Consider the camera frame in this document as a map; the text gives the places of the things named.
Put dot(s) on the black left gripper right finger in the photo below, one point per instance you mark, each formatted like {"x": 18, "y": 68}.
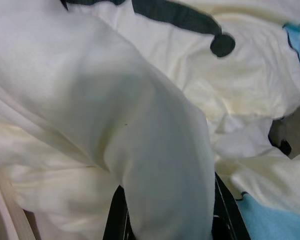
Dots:
{"x": 226, "y": 215}

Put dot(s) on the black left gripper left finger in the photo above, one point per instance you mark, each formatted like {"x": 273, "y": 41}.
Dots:
{"x": 117, "y": 220}

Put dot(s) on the cream cartoon print comforter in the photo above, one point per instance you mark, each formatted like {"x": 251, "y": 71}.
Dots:
{"x": 90, "y": 75}

